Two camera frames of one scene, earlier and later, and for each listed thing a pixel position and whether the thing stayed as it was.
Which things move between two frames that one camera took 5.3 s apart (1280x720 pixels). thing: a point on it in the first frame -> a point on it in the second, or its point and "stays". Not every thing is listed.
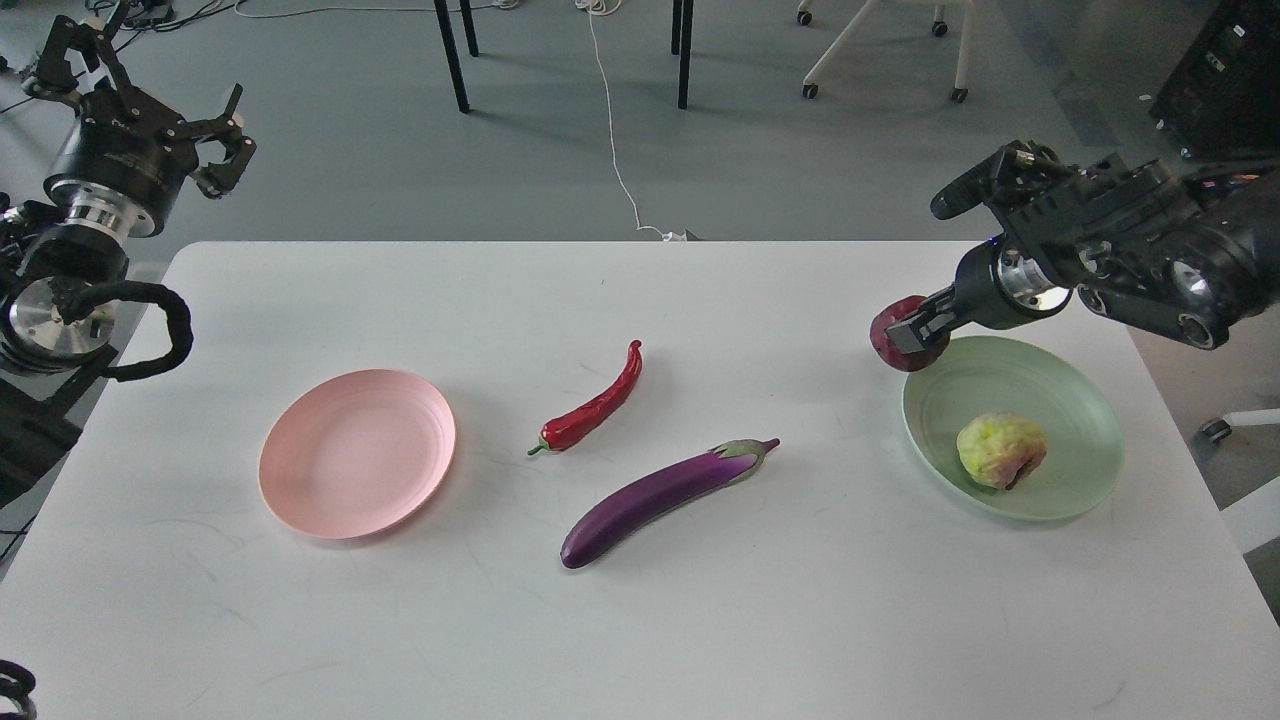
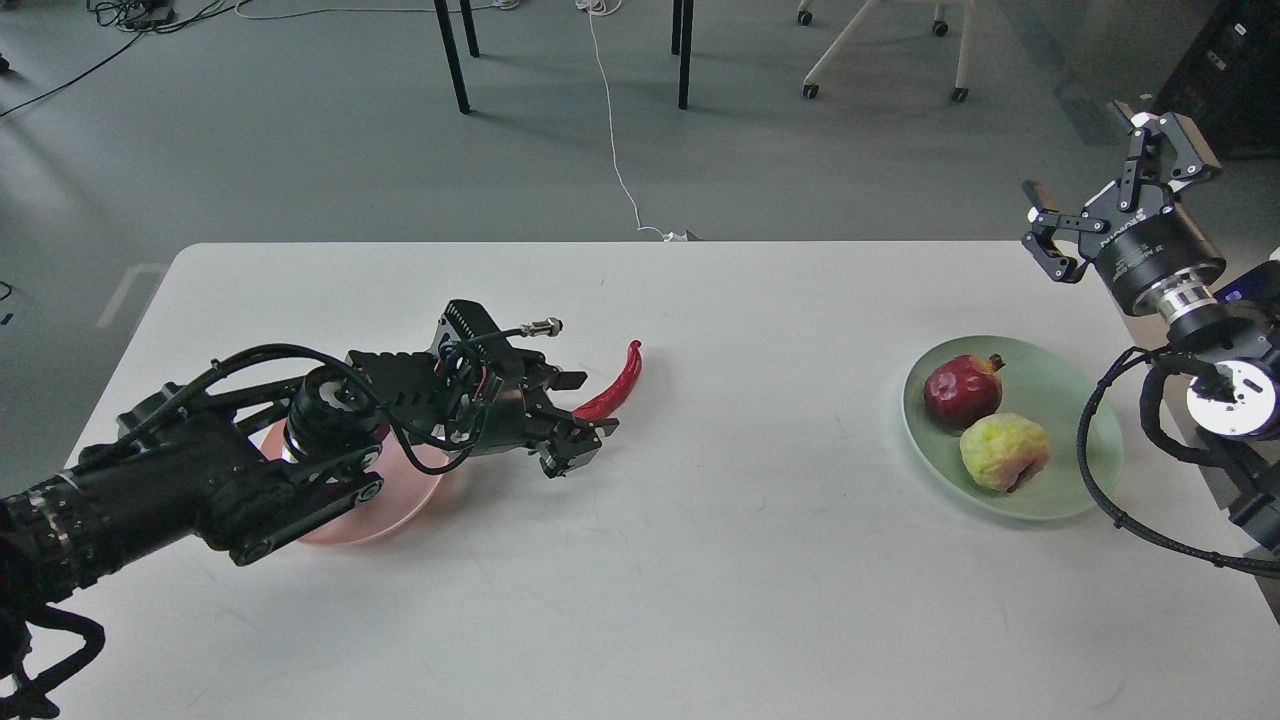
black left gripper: [128, 155] -> [472, 392]
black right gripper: [999, 283] -> [1158, 265]
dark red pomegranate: [891, 313] -> [961, 388]
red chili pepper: [564, 431] stays
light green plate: [985, 374] stays
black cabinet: [1223, 98] stays
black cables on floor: [153, 15] stays
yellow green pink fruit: [1000, 449] stays
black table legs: [456, 75] stays
